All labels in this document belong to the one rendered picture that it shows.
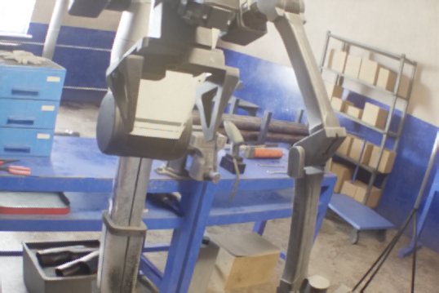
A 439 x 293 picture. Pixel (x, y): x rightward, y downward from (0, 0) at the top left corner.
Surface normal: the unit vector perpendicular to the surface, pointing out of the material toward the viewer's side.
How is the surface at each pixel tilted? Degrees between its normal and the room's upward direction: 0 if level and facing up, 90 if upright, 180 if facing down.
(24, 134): 90
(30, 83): 90
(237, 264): 90
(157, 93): 90
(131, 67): 81
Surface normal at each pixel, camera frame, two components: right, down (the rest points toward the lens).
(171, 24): 0.54, -0.18
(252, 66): -0.76, -0.03
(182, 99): 0.48, 0.33
